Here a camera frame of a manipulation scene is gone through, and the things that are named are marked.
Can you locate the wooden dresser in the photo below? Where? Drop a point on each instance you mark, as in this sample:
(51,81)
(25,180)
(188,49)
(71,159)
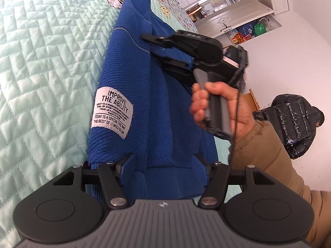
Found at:
(251,100)

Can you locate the wooden chair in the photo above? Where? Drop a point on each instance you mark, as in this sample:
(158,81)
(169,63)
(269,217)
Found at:
(196,13)

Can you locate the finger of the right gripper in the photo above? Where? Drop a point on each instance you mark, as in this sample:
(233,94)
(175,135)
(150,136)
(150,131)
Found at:
(177,69)
(168,42)

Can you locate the black puffer jacket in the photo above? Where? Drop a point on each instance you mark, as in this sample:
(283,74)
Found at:
(295,121)

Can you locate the mint quilted bee bedspread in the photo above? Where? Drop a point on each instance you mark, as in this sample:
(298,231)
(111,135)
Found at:
(52,56)

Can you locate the person's right hand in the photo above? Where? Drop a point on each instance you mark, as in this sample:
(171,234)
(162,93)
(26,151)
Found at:
(240,115)

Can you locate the blue knit sweater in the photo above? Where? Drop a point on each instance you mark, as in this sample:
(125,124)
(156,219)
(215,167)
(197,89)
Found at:
(142,110)

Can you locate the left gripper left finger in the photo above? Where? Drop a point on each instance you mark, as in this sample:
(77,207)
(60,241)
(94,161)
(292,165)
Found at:
(113,176)

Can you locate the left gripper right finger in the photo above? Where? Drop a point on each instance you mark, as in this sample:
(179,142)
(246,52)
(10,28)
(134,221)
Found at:
(214,177)

